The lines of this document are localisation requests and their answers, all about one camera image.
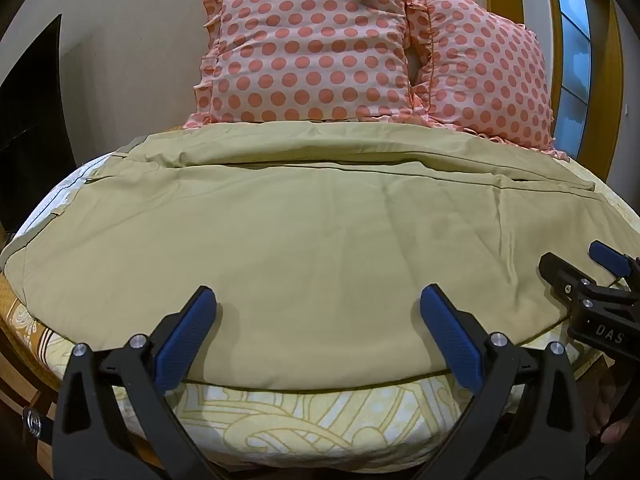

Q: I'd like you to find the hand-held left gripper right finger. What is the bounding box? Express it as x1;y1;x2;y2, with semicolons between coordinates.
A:
419;284;587;480

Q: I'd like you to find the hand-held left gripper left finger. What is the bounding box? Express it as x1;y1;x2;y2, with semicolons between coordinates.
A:
52;285;219;480

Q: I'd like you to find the large pink polka dot pillow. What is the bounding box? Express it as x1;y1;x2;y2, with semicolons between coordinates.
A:
182;0;436;130

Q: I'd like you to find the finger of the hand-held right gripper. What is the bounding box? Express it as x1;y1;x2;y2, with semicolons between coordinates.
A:
588;240;637;278
538;252;592;306

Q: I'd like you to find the yellow patterned bed sheet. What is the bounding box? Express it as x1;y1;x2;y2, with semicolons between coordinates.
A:
0;125;640;477

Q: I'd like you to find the olive green sheet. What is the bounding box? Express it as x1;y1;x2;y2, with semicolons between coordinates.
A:
0;121;640;393

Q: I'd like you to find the yellow wooden window frame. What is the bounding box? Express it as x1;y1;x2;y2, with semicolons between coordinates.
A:
481;0;624;184

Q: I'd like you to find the small pink polka dot pillow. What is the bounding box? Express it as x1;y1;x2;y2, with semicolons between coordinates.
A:
409;0;571;162

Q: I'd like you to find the glass window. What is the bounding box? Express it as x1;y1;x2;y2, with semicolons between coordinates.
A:
548;0;594;162

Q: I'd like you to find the person's right hand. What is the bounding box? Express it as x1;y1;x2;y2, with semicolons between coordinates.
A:
584;358;640;440

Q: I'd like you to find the wooden bed frame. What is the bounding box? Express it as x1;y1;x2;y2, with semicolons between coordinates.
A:
0;316;66;461

